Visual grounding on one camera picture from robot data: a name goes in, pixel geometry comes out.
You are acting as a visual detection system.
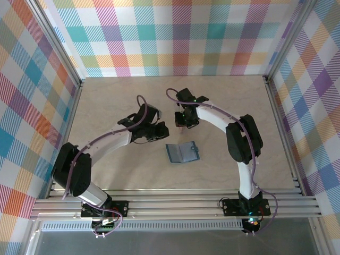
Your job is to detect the blue leather card holder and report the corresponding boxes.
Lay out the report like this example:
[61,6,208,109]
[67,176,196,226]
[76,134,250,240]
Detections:
[165,141,200,165]

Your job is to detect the grey metal sheet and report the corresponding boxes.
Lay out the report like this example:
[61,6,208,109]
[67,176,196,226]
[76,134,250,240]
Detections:
[21,219,322,255]

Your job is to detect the small board with LEDs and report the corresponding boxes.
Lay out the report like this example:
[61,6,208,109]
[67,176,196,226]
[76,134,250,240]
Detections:
[243,216,261,234]

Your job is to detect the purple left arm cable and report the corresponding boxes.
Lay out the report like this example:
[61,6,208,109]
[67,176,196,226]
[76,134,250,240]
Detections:
[61,95,151,239]

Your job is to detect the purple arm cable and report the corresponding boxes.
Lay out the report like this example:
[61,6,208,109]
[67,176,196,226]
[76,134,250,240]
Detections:
[165,88,279,237]
[61,95,151,239]

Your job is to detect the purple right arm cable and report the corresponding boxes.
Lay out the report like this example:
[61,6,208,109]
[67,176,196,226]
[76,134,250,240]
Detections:
[165,88,279,237]

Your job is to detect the long aluminium frame rail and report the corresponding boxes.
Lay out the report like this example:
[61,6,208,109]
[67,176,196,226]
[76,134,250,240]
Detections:
[29,188,324,221]

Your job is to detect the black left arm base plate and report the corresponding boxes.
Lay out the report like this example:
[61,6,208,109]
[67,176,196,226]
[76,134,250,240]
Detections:
[80,199,130,219]

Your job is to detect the aluminium side rail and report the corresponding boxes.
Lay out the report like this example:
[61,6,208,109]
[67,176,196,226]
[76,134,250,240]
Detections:
[264,75,306,197]
[45,79,86,199]

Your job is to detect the grey slotted cable duct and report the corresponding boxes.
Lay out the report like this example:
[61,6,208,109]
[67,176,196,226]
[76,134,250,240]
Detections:
[41,222,244,232]

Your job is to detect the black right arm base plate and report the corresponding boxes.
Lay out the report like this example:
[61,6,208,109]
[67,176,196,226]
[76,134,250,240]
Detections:
[221,198,271,217]

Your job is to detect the black terminal block with wires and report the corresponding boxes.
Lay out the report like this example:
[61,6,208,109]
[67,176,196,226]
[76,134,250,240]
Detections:
[91,217,120,231]

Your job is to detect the aluminium frame post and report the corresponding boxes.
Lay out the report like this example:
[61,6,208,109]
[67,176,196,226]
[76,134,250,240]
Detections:
[262,0,321,84]
[25,0,86,90]

